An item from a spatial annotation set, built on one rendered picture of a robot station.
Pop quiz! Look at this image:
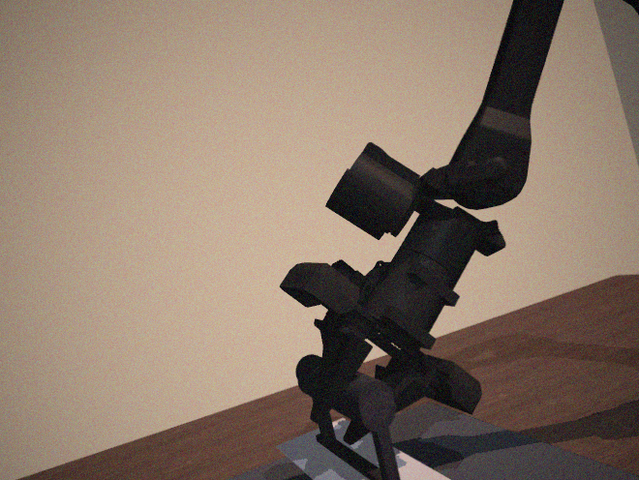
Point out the grey flat mat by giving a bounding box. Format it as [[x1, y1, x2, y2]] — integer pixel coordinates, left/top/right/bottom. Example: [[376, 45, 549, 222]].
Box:
[[227, 402, 639, 480]]

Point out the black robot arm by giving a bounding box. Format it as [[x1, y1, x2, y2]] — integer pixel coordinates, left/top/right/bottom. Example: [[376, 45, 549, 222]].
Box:
[[325, 0, 564, 284]]

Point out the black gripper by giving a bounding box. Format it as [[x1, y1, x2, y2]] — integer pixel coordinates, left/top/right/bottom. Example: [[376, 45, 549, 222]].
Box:
[[280, 250, 482, 424]]

